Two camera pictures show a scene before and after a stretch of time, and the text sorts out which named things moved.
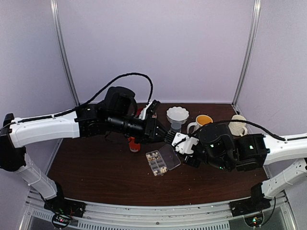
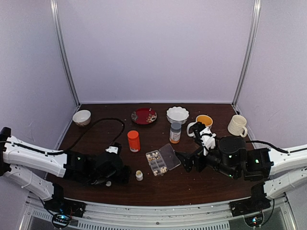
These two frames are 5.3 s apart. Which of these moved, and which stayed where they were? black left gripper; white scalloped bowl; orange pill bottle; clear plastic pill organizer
Moved: black left gripper
Stayed: white scalloped bowl; orange pill bottle; clear plastic pill organizer
